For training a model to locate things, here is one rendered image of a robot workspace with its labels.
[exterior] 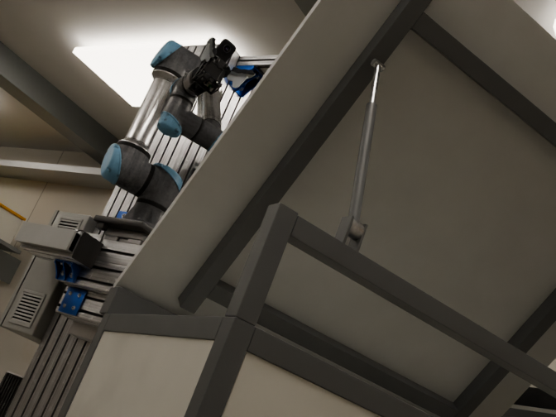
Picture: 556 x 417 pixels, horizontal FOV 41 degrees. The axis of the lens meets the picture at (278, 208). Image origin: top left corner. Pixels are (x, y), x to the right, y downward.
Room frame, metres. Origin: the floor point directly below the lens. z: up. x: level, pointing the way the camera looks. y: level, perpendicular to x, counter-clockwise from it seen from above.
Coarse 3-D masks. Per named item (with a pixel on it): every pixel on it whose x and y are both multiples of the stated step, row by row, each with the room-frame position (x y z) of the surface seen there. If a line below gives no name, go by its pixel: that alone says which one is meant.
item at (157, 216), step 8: (144, 200) 2.28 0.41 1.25; (136, 208) 2.29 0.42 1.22; (144, 208) 2.28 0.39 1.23; (152, 208) 2.28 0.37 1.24; (160, 208) 2.29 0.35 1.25; (128, 216) 2.28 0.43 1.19; (136, 216) 2.27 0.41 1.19; (144, 216) 2.27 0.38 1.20; (152, 216) 2.27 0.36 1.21; (160, 216) 2.29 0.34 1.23; (152, 224) 2.27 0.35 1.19
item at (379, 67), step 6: (372, 60) 1.32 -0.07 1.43; (378, 60) 1.31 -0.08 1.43; (378, 66) 1.31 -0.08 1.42; (384, 66) 1.32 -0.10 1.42; (378, 72) 1.31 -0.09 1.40; (378, 78) 1.31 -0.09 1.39; (372, 84) 1.30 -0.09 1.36; (372, 90) 1.30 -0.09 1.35; (372, 96) 1.29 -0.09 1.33; (372, 102) 1.29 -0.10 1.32
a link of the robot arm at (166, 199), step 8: (152, 168) 2.26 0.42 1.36; (160, 168) 2.28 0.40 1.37; (168, 168) 2.28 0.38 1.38; (152, 176) 2.26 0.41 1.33; (160, 176) 2.27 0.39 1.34; (168, 176) 2.28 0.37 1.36; (176, 176) 2.29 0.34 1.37; (144, 184) 2.26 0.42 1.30; (152, 184) 2.26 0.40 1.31; (160, 184) 2.27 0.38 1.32; (168, 184) 2.28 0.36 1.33; (176, 184) 2.30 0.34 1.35; (144, 192) 2.28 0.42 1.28; (152, 192) 2.28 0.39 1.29; (160, 192) 2.28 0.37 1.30; (168, 192) 2.29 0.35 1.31; (176, 192) 2.31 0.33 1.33; (152, 200) 2.28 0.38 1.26; (160, 200) 2.28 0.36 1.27; (168, 200) 2.30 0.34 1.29
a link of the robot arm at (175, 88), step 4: (184, 76) 1.98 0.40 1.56; (176, 80) 2.04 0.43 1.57; (180, 80) 1.99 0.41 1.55; (172, 84) 2.05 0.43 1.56; (176, 84) 2.02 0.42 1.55; (180, 84) 1.99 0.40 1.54; (172, 88) 2.05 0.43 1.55; (176, 88) 2.01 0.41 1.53; (180, 88) 2.00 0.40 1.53; (184, 88) 1.98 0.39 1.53; (172, 92) 2.02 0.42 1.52; (176, 92) 2.01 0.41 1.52; (180, 92) 2.00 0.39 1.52; (184, 92) 2.00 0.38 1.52; (184, 96) 2.00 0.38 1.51; (188, 96) 2.01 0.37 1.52; (192, 96) 2.00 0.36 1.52; (196, 96) 2.00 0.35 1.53; (192, 100) 2.02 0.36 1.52
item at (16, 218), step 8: (0, 208) 6.04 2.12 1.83; (8, 208) 6.07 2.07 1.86; (0, 216) 6.06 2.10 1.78; (8, 216) 6.11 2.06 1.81; (16, 216) 6.18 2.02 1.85; (0, 224) 6.09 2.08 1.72; (8, 224) 6.14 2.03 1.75; (16, 224) 6.18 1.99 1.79; (0, 232) 6.11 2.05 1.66; (8, 232) 6.16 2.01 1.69; (8, 240) 6.19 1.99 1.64
